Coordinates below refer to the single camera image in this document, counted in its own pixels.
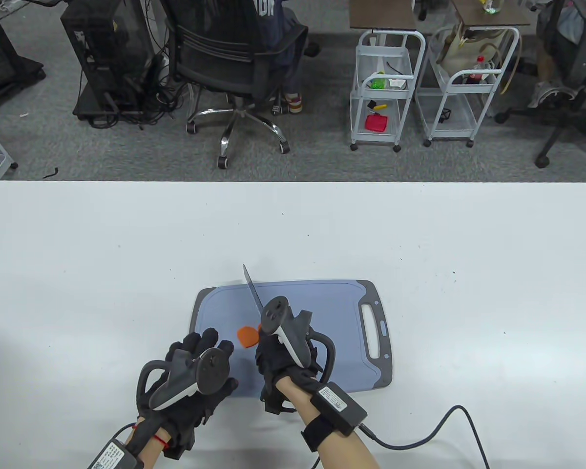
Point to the person's right hand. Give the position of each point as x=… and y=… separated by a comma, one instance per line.
x=278, y=361

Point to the person's left hand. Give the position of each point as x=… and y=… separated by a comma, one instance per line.
x=193, y=410

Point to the orange plasticine disc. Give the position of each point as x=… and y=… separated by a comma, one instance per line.
x=247, y=337

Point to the black white hand controller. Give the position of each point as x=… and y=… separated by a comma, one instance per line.
x=275, y=315
x=212, y=371

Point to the blue grey cutting board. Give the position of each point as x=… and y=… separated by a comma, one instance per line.
x=322, y=303

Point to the black kitchen knife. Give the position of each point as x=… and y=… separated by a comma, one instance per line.
x=252, y=288

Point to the person's right forearm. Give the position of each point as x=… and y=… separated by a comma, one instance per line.
x=295, y=398

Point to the person's left forearm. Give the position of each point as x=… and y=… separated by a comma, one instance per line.
x=151, y=452

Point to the red flat pouch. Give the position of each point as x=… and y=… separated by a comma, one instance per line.
x=376, y=123

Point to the small black floor scrap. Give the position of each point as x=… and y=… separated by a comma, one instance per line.
x=53, y=172

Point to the green plastic item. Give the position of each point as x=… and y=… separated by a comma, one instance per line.
x=378, y=84

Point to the small white box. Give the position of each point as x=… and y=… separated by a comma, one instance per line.
x=397, y=84

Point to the black office chair chrome base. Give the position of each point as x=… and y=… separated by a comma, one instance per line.
x=215, y=53

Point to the red capped dark bottle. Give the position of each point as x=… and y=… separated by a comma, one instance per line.
x=476, y=73

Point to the beige bag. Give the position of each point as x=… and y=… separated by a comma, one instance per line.
x=456, y=58

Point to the black computer tower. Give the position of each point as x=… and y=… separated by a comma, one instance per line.
x=102, y=49

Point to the brown wooden table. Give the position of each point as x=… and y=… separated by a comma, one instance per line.
x=381, y=14
x=508, y=14

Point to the black equipment stand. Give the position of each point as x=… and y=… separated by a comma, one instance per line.
x=0, y=63

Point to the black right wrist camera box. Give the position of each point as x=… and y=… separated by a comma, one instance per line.
x=337, y=405

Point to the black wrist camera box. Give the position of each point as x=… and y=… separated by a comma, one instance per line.
x=111, y=457
x=337, y=405

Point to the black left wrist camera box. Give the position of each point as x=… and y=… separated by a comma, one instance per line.
x=111, y=457

